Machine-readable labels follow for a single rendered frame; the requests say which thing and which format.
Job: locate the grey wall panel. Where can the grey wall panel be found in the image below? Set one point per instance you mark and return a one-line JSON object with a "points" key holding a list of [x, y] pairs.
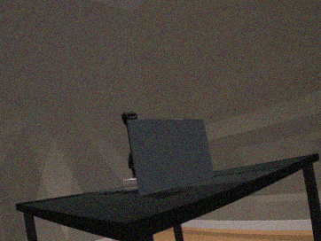
{"points": [[169, 153]]}

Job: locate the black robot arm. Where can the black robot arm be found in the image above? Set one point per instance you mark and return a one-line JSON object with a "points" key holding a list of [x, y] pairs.
{"points": [[129, 116]]}

